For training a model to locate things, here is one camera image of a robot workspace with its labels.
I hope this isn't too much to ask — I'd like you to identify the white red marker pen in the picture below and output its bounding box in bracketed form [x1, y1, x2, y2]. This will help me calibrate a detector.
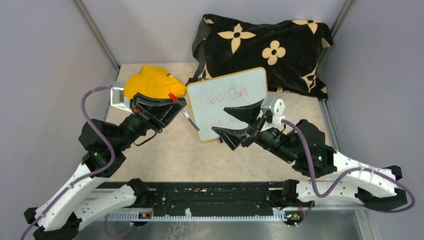
[180, 109, 200, 132]

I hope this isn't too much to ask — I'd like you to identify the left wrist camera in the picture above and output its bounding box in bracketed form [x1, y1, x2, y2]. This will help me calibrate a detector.
[110, 81, 132, 112]

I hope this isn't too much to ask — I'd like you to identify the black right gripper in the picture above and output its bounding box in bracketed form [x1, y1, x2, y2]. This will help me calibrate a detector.
[211, 99, 297, 164]

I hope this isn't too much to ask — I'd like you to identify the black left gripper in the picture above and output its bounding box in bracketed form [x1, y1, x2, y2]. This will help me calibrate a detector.
[114, 91, 188, 151]

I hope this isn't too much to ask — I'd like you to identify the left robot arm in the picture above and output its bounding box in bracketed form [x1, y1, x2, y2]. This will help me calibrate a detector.
[24, 93, 187, 240]

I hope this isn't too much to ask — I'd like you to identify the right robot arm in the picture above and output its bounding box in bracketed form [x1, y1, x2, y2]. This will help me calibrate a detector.
[212, 95, 415, 213]

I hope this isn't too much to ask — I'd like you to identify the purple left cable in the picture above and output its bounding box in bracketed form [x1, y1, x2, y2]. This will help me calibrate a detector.
[20, 85, 117, 240]

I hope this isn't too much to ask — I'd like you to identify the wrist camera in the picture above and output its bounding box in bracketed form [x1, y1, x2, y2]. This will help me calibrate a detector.
[110, 81, 132, 112]
[260, 94, 285, 126]

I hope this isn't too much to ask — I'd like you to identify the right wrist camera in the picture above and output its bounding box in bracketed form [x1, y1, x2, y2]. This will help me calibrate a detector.
[260, 94, 285, 126]

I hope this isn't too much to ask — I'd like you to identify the yellow folded cloth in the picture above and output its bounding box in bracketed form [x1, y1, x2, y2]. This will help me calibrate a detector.
[123, 65, 187, 99]

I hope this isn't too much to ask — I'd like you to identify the red marker cap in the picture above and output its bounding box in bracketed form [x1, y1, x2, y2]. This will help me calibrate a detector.
[168, 93, 179, 102]

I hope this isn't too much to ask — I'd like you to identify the yellow-framed whiteboard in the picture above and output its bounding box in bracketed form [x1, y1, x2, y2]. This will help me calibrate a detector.
[187, 67, 268, 142]

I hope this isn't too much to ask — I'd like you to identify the black floral pillow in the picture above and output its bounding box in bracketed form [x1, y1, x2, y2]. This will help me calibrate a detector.
[188, 14, 334, 100]

